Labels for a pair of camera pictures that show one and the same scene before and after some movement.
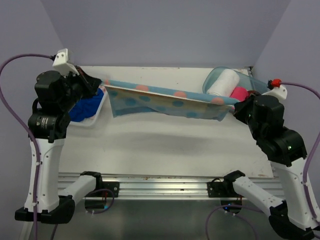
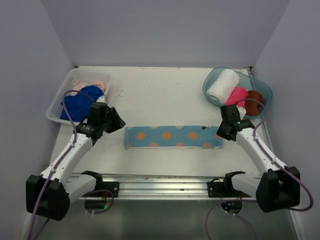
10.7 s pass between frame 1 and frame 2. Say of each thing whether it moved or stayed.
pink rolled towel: stayed
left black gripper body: moved
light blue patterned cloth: moved
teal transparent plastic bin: stayed
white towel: stayed
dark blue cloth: stayed
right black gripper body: moved
